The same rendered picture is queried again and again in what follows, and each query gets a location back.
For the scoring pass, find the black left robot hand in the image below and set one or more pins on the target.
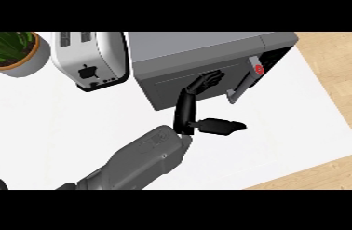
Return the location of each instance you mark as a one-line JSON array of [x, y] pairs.
[[185, 112]]

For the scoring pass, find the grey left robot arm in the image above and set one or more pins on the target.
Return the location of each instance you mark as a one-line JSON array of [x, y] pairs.
[[142, 159]]

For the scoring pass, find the grey microwave door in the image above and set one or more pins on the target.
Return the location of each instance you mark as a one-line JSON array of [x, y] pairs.
[[160, 87]]

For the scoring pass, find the red round microwave button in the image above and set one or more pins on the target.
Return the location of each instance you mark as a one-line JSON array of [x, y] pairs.
[[257, 69]]

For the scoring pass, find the grey microwave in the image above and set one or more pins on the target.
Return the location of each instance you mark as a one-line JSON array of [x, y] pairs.
[[192, 46]]

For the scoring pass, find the white toaster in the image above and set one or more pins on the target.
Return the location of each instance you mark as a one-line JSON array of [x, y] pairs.
[[107, 53]]

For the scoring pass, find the white plant pot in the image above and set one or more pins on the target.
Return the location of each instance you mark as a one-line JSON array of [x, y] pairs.
[[40, 58]]

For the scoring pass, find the green leafy plant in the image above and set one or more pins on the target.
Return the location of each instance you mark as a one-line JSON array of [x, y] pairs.
[[13, 44]]

